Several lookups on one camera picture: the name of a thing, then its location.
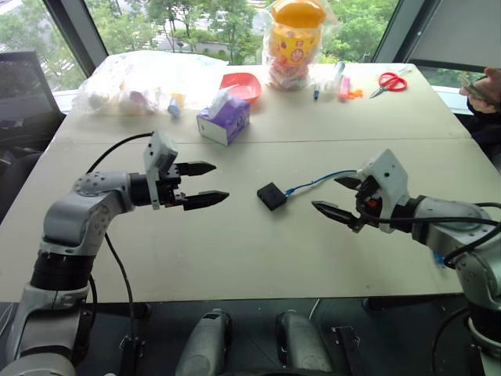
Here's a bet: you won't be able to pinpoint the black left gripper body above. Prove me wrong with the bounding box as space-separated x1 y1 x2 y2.
157 162 187 208

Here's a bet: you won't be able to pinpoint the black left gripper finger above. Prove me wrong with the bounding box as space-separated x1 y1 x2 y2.
182 190 230 212
178 161 218 177

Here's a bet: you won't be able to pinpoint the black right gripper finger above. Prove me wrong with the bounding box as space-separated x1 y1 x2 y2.
311 201 363 229
333 175 363 192

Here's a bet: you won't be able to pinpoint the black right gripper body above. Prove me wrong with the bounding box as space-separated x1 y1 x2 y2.
353 175 383 233

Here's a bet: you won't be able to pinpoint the small black plastic box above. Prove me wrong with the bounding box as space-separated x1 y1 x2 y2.
256 181 290 212

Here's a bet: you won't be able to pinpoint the person's bare hand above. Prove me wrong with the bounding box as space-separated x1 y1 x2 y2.
459 67 501 114

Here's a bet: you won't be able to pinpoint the purple tissue box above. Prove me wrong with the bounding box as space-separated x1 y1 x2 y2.
196 86 251 147

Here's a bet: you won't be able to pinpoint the small blue capped bottle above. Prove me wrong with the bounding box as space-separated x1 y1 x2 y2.
168 92 185 118

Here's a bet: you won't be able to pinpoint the red plastic bowl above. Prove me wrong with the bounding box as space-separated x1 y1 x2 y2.
218 72 262 104

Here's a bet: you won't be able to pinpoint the clear plastic bag of items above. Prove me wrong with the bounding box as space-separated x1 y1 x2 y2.
72 49 230 117

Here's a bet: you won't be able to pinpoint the grey rounded robot leg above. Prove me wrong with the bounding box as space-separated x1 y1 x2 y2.
175 308 232 376
275 310 333 373

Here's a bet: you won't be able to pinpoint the person's dark sleeve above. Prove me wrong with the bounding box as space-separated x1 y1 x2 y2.
457 99 501 173

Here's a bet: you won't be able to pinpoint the orange lidded candy jar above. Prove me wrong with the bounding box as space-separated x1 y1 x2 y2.
264 0 332 92

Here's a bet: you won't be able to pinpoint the dark monitor screen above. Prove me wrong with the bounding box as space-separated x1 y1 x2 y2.
0 50 56 130

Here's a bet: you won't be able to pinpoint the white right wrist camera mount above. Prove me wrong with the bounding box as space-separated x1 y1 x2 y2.
357 149 411 234

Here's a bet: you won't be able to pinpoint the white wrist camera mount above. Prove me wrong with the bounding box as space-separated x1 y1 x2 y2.
142 131 179 211
357 149 411 234

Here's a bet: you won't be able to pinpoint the blue and white cable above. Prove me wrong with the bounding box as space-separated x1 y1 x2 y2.
284 169 359 197

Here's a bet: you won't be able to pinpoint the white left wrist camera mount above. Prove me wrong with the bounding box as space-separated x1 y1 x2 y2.
142 131 179 211

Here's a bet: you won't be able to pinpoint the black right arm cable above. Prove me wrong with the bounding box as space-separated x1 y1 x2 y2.
362 201 501 269

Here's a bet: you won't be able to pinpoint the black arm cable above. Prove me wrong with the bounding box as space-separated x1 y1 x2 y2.
86 132 153 345
362 201 501 269

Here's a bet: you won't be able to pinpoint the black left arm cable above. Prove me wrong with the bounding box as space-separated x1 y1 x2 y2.
86 132 153 345

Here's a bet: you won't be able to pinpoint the red handled scissors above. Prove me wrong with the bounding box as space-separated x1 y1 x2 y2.
369 71 409 99

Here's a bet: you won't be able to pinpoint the black table clamp bracket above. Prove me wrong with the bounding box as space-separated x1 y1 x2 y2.
330 324 369 376
118 303 152 376

